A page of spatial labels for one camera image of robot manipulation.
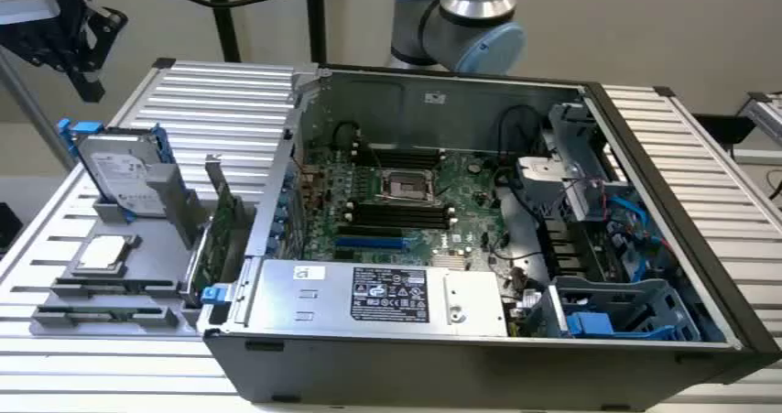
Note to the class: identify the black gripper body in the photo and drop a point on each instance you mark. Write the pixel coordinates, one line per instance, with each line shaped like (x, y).
(43, 37)

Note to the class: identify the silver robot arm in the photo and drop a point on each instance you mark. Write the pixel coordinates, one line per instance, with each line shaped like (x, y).
(464, 14)

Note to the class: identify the green gpu card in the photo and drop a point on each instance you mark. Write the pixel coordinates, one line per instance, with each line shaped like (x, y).
(220, 234)

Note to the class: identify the black RAM slot bank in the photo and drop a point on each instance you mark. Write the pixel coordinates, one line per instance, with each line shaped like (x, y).
(396, 155)
(406, 216)

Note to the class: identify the blue expansion slot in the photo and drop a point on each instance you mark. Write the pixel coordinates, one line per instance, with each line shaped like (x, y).
(370, 243)

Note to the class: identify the black stand pole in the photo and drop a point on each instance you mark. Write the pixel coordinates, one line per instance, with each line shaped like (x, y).
(315, 19)
(224, 19)

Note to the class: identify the hard disk with blue rails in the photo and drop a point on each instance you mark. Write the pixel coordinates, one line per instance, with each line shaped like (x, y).
(119, 170)

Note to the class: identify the grey parts rack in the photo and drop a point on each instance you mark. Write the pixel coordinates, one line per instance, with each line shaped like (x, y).
(168, 193)

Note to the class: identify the black box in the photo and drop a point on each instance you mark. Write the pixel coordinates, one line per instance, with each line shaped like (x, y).
(8, 230)

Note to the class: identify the silver CPU chip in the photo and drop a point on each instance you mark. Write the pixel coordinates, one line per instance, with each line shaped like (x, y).
(104, 253)

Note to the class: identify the RAM stick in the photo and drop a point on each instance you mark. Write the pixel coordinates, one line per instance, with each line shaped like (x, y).
(97, 286)
(91, 316)

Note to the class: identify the blue case latch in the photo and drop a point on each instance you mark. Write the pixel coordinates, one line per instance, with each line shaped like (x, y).
(216, 294)

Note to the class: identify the CPU socket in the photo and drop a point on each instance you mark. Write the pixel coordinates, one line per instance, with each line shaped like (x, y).
(407, 185)

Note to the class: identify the coin cell battery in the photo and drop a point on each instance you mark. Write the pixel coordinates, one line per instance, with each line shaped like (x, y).
(475, 166)

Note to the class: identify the green motherboard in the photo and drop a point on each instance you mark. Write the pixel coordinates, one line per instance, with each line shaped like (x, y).
(422, 230)

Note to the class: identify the silver power supply unit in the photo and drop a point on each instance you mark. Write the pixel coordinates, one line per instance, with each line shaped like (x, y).
(330, 301)

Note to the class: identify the grey metal disk bay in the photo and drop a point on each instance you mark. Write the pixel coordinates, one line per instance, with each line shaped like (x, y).
(580, 156)

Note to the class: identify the black fan shroud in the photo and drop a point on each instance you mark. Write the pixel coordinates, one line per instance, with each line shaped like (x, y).
(574, 248)

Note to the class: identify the black open PC case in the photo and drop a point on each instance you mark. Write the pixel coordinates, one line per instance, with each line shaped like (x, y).
(427, 372)

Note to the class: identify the black chair part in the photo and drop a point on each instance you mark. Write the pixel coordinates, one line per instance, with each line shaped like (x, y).
(723, 127)

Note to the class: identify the grey blue drive cage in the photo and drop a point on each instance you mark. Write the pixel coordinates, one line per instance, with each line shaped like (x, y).
(629, 301)

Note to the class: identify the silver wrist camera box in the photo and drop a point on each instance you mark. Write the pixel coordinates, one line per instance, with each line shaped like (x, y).
(27, 7)

